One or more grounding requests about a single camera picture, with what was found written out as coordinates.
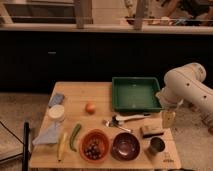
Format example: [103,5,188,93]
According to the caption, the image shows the metal spoon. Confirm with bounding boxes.
[102,120,133,133]

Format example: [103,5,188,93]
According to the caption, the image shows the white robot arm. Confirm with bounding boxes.
[156,63,213,119]

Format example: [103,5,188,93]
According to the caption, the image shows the orange apple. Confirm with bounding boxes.
[85,102,96,114]

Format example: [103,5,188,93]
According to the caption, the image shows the orange bowl with grapes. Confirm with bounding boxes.
[79,129,110,164]

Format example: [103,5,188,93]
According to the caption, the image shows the purple bowl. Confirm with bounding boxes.
[111,132,140,161]

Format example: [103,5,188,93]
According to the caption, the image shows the light blue cloth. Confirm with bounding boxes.
[32,122,61,145]

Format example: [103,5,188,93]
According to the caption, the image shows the yellow banana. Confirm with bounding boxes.
[57,132,68,162]

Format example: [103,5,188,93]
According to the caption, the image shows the white round container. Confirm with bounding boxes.
[48,105,65,121]

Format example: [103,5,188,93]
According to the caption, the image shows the metal cup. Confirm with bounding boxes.
[148,137,165,155]

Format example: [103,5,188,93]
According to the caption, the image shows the black pole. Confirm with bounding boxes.
[22,122,30,171]

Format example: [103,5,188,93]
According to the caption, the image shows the green plastic tray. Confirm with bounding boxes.
[112,77,162,112]

